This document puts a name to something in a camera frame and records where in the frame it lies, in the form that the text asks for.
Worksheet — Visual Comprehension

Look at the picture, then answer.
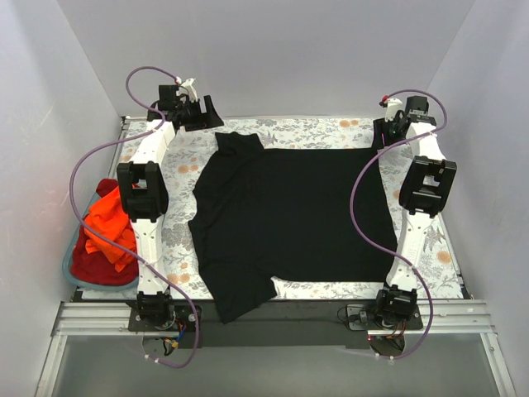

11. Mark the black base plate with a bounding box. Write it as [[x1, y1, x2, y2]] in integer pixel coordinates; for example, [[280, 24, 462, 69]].
[[127, 299, 425, 367]]

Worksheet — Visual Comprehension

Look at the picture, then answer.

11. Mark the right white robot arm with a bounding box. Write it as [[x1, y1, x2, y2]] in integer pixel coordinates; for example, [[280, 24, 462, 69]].
[[372, 93, 457, 329]]

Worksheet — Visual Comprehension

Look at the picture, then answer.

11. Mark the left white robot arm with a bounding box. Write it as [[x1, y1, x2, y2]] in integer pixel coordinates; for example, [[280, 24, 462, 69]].
[[117, 78, 224, 331]]

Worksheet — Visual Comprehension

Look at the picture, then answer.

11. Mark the teal plastic basket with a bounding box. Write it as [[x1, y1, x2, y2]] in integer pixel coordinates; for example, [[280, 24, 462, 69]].
[[61, 194, 140, 293]]

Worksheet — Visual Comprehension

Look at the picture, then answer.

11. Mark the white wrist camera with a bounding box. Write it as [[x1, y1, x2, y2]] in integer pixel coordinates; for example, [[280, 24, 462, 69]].
[[179, 78, 198, 103], [379, 95, 403, 122]]

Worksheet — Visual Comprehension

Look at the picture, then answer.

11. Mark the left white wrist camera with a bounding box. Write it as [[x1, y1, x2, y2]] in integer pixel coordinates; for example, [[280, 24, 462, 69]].
[[179, 78, 198, 103]]

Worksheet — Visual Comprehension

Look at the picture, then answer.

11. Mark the orange t shirt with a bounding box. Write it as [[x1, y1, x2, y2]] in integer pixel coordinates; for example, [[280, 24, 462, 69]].
[[84, 179, 136, 273]]

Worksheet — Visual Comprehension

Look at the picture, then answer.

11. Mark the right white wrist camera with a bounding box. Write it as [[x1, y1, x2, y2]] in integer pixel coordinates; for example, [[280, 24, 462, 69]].
[[379, 95, 403, 122]]

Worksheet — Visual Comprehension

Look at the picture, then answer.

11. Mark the aluminium rail frame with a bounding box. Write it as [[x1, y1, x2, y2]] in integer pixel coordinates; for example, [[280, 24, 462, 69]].
[[36, 299, 516, 396]]

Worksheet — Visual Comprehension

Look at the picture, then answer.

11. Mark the dark red t shirt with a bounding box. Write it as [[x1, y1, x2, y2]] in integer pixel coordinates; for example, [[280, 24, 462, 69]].
[[69, 178, 140, 287]]

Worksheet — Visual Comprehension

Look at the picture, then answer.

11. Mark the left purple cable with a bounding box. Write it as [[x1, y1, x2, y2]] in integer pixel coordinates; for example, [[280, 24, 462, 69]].
[[69, 66, 203, 370]]

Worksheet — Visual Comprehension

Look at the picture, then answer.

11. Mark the black t shirt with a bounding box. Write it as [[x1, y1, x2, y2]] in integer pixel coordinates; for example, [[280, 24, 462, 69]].
[[188, 132, 397, 323]]

